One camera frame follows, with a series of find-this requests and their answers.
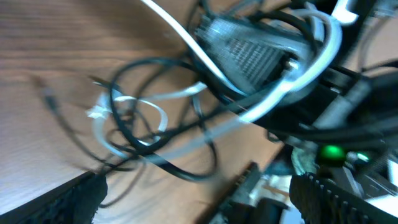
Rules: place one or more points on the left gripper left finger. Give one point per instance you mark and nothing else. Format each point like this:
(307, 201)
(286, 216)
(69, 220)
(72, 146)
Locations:
(74, 202)

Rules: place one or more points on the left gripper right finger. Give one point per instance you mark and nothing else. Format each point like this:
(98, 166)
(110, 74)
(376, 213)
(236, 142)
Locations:
(321, 202)

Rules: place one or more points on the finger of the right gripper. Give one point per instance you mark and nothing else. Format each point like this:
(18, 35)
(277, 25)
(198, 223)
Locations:
(235, 206)
(250, 55)

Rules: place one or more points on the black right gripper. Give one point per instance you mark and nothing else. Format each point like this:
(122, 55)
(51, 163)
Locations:
(346, 109)

